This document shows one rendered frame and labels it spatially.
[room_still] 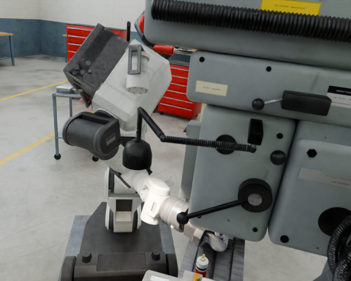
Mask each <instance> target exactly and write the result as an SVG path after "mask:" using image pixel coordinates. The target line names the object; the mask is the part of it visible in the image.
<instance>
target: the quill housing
mask: <svg viewBox="0 0 351 281"><path fill-rule="evenodd" d="M251 118H254V119H259V120H262V121H263V130H264V136H263V139H262V143H261V145H260V146H258V145H256V148H257V150H256V152H255V153H250V152H245V151H236V150H235V151H234V150H228V149H227V150H226V149H218V148H211V147H209V148H208V147H201V146H200V147H199V146H198V149H197V156H196V164H195V168H194V176H193V183H192V190H191V198H190V202H189V209H188V214H190V213H193V212H196V211H200V210H204V209H207V208H210V207H214V206H218V205H221V204H225V203H228V202H232V201H236V200H238V189H239V186H240V185H241V183H242V182H244V181H245V180H247V179H251V178H258V179H261V180H264V181H265V182H267V183H268V184H269V185H270V187H271V189H272V204H271V206H270V207H269V208H268V209H267V210H265V211H263V212H249V211H247V210H245V209H244V208H243V207H242V206H241V205H239V206H235V207H232V208H229V209H225V210H221V211H217V212H213V213H211V214H206V215H203V216H199V217H195V218H192V219H189V222H190V224H191V225H193V226H194V227H197V228H200V229H204V230H208V231H213V232H217V233H220V234H224V235H228V236H232V237H235V238H239V239H244V240H248V241H252V242H258V241H261V240H262V239H263V238H264V237H265V235H266V232H267V228H268V225H269V221H270V217H271V214H272V210H273V208H274V204H275V200H276V196H277V192H278V190H279V186H280V182H281V179H282V175H283V172H284V168H285V165H286V161H287V157H288V155H289V151H290V147H291V144H292V141H293V137H294V133H295V129H296V122H295V119H293V118H286V117H280V116H276V115H270V114H263V113H257V112H251V111H247V110H240V109H234V108H228V107H223V106H217V105H211V104H207V105H206V106H205V108H204V110H203V115H202V122H201V130H200V135H199V139H200V140H201V139H203V140H210V141H218V142H228V143H229V142H230V143H237V144H245V145H251V144H248V142H247V138H248V126H249V123H250V119H251ZM275 150H281V151H283V152H284V153H285V154H286V161H285V163H283V164H282V165H275V164H273V163H272V162H271V160H270V155H271V153H272V152H273V151H275Z"/></svg>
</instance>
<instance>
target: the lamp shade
mask: <svg viewBox="0 0 351 281"><path fill-rule="evenodd" d="M122 164H123V166H124V167H126V168H128V169H132V170H137V171H140V170H144V169H148V168H149V167H150V166H151V165H152V150H151V147H150V144H149V143H148V142H146V141H145V140H143V139H141V141H136V140H135V139H132V140H130V141H128V142H127V143H126V145H125V147H124V150H123V157H122Z"/></svg>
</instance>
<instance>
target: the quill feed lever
mask: <svg viewBox="0 0 351 281"><path fill-rule="evenodd" d="M271 204H272V189H271V187H270V185H269V184H268V183H267V182H265V181H264V180H261V179H258V178H251V179H247V180H245V181H244V182H242V183H241V185H240V186H239V189H238V200H236V201H232V202H228V203H225V204H221V205H218V206H214V207H210V208H207V209H204V210H200V211H196V212H193V213H190V214H187V213H186V212H184V211H182V212H179V213H178V214H177V217H176V220H177V223H179V224H180V225H185V224H187V223H188V222H189V219H192V218H195V217H199V216H203V215H206V214H211V213H213V212H217V211H221V210H225V209H229V208H232V207H235V206H239V205H241V206H242V207H243V208H244V209H245V210H247V211H249V212H263V211H265V210H267V209H268V208H269V207H270V206H271Z"/></svg>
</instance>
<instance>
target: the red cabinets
mask: <svg viewBox="0 0 351 281"><path fill-rule="evenodd" d="M94 27H95V26H94V25H85V24H79V23H66V33H67V63H68V62H69V61H70V60H71V58H72V57H73V55H74V54H75V53H76V51H77V50H78V49H79V47H80V46H81V45H82V43H83V42H84V41H85V40H86V38H87V37H88V35H89V34H90V33H91V31H92V30H93V29H94ZM106 28H108V29H109V30H111V31H112V32H114V33H115V34H117V35H118V36H120V37H121V38H123V39H124V40H126V29H121V28H112V27H106ZM169 64H170V71H171V75H172V81H171V83H170V85H169V87H168V90H166V92H165V93H164V95H163V96H162V98H161V100H160V101H159V103H158V104H157V106H156V107H155V109H154V110H153V113H154V112H155V110H156V109H157V108H158V111H160V114H161V115H163V112H165V113H170V114H175V115H179V116H183V117H187V118H189V121H190V120H192V119H193V118H194V117H195V116H198V114H199V113H200V112H201V107H202V103H198V102H194V101H190V100H189V99H188V98H187V96H186V91H187V82H188V73H189V64H190V62H183V61H177V60H170V61H169Z"/></svg>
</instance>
